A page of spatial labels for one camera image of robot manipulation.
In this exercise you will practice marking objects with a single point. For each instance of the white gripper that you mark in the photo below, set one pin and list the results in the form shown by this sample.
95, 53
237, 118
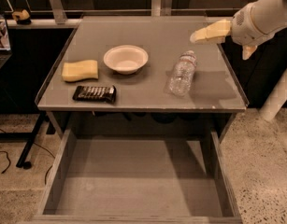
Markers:
242, 29

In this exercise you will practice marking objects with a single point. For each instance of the clear plastic water bottle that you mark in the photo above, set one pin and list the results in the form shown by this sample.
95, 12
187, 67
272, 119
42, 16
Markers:
182, 74

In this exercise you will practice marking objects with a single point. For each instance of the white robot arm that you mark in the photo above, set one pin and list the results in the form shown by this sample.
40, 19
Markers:
269, 16

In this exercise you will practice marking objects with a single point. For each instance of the open grey top drawer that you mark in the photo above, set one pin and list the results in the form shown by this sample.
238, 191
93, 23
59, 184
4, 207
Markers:
132, 180

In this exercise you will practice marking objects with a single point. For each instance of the white paper bowl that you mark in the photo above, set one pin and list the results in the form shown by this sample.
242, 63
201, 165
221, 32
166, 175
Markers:
126, 59

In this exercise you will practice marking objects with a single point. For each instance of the grey cabinet table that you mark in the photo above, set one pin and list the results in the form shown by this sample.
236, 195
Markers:
140, 78

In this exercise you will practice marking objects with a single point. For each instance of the yellow sponge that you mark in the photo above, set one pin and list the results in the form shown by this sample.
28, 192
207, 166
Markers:
77, 71

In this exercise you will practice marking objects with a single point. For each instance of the dark chocolate bar wrapper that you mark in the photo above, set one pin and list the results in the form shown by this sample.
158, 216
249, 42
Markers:
95, 94

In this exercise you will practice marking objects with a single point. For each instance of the black desk leg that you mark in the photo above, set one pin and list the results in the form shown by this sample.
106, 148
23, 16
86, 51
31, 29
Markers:
30, 140

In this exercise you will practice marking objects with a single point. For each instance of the yellow black tape measure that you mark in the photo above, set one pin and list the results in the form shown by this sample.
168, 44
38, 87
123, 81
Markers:
21, 16

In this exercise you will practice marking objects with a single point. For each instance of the laptop with lit screen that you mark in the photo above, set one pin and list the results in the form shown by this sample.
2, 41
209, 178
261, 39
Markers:
5, 45

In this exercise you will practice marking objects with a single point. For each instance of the metal window frame rail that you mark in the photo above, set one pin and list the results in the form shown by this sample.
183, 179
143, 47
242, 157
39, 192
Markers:
67, 13

